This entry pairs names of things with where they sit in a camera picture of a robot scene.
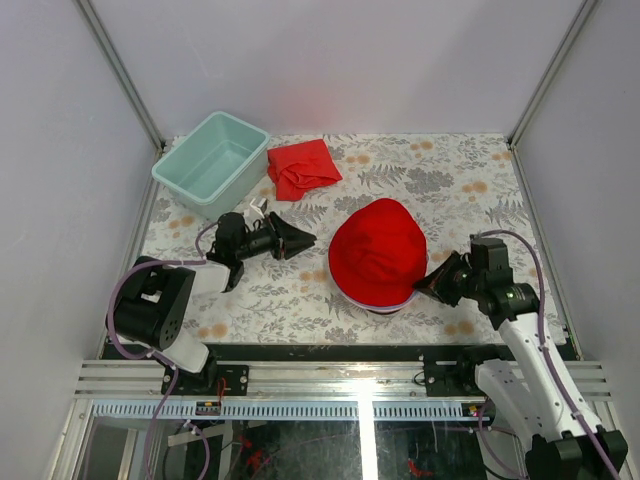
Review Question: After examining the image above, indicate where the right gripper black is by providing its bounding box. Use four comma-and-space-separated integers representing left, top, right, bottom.
412, 250, 484, 307

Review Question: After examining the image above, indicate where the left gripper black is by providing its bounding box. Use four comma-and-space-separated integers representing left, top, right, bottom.
236, 211, 316, 262

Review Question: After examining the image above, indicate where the red hat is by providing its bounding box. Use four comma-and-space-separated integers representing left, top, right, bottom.
328, 198, 428, 309

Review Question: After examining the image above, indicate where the pink bucket hat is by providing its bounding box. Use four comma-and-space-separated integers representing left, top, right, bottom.
346, 290, 419, 315

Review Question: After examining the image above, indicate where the light green plastic bin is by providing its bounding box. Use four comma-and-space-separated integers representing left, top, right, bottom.
152, 111, 271, 222

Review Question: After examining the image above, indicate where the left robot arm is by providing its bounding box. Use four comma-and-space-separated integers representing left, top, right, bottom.
106, 212, 317, 395

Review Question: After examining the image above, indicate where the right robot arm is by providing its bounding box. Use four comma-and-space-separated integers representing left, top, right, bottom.
413, 230, 628, 479

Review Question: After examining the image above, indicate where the red folded cloth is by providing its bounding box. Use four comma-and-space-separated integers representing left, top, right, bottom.
267, 139, 343, 202

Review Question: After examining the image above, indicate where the floral table mat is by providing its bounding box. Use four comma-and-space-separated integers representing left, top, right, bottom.
118, 132, 569, 346

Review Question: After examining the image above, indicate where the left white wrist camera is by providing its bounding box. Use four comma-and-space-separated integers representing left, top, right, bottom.
247, 197, 268, 220

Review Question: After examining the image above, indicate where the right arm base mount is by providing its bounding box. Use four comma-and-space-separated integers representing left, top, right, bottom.
421, 345, 505, 398

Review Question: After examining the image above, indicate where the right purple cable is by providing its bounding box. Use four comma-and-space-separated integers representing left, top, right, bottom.
474, 228, 624, 480

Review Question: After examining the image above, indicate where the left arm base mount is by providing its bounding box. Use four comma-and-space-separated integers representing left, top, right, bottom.
171, 359, 250, 398

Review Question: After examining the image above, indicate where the aluminium rail frame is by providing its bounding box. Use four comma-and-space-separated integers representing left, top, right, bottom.
47, 344, 636, 480

